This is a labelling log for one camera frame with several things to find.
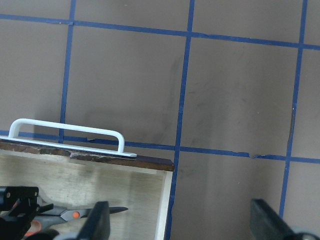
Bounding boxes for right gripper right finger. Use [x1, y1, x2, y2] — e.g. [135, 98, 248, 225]
[250, 199, 320, 240]

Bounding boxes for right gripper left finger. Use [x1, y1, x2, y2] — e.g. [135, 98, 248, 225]
[53, 200, 111, 240]

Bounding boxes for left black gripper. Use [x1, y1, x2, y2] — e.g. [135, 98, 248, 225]
[0, 186, 53, 240]

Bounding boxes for orange handled scissors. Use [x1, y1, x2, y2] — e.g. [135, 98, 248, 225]
[24, 205, 128, 240]

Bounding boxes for wooden drawer with white handle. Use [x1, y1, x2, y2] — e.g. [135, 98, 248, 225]
[0, 118, 174, 240]

